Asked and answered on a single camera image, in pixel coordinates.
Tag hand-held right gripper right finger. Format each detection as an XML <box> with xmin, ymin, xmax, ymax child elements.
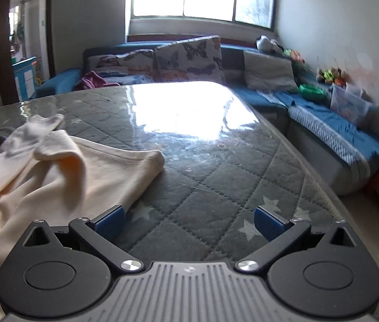
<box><xmin>236</xmin><ymin>206</ymin><xmax>358</xmax><ymax>273</ymax></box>

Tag cream shirt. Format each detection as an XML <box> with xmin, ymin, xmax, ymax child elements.
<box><xmin>0</xmin><ymin>113</ymin><xmax>166</xmax><ymax>312</ymax></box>

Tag clear plastic storage box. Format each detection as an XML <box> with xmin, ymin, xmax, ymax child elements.
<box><xmin>330</xmin><ymin>84</ymin><xmax>373</xmax><ymax>125</ymax></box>

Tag colourful plush toys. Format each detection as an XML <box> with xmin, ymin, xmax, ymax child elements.
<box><xmin>315</xmin><ymin>67</ymin><xmax>348</xmax><ymax>86</ymax></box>

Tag blue sofa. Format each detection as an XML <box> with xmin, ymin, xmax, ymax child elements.
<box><xmin>35</xmin><ymin>42</ymin><xmax>379</xmax><ymax>196</ymax></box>

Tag blue cabinet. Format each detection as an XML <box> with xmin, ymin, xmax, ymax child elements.
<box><xmin>12</xmin><ymin>56</ymin><xmax>39</xmax><ymax>100</ymax></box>

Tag pink cloth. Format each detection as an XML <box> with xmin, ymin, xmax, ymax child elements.
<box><xmin>80</xmin><ymin>70</ymin><xmax>120</xmax><ymax>90</ymax></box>

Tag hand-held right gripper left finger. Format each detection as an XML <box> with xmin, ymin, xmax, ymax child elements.
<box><xmin>23</xmin><ymin>204</ymin><xmax>145</xmax><ymax>273</ymax></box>

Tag dark wooden door frame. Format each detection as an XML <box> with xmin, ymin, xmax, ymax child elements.
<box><xmin>0</xmin><ymin>0</ymin><xmax>56</xmax><ymax>108</ymax></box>

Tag small butterfly print cushion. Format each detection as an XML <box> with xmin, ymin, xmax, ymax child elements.
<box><xmin>87</xmin><ymin>49</ymin><xmax>155</xmax><ymax>78</ymax></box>

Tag grey cushion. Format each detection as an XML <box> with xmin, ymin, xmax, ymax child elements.
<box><xmin>243</xmin><ymin>50</ymin><xmax>298</xmax><ymax>93</ymax></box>

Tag large butterfly print cushion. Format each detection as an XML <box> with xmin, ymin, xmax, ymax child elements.
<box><xmin>153</xmin><ymin>35</ymin><xmax>227</xmax><ymax>83</ymax></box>

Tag panda plush toy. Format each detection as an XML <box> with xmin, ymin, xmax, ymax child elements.
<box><xmin>256</xmin><ymin>35</ymin><xmax>282</xmax><ymax>52</ymax></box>

